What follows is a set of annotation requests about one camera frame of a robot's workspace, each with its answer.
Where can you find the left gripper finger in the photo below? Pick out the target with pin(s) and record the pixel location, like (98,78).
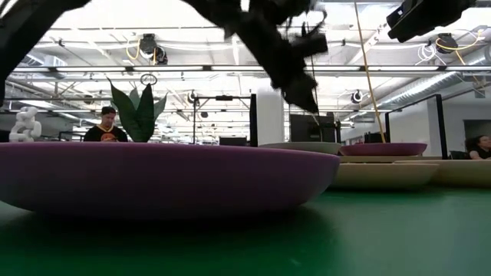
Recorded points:
(310,90)
(297,94)

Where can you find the purple plate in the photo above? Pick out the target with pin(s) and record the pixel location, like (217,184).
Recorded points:
(153,176)
(383,149)

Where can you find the salmon pink plate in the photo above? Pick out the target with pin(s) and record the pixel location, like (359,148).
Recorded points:
(383,176)

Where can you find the beige plate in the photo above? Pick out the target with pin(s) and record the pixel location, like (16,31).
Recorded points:
(468,172)

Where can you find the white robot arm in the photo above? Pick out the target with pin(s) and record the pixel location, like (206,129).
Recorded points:
(25,130)

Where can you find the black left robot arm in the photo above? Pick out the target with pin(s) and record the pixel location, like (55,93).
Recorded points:
(19,38)

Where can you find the black monitor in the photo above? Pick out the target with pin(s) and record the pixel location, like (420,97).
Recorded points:
(307,130)

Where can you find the white pillar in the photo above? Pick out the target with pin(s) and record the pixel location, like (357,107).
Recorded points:
(268,126)

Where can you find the long ceiling light strip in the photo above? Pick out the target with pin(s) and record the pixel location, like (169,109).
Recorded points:
(169,68)

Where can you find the person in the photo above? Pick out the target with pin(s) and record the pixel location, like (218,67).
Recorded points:
(479,151)
(105,134)

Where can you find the artificial plant in white pot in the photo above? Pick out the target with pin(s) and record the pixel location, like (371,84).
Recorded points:
(138,119)

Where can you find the green table mat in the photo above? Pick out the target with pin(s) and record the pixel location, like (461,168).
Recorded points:
(383,237)

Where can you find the black shelf frame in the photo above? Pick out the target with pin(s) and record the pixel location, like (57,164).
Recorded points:
(253,122)

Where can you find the black gantry frame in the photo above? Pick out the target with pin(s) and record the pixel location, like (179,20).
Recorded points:
(224,98)

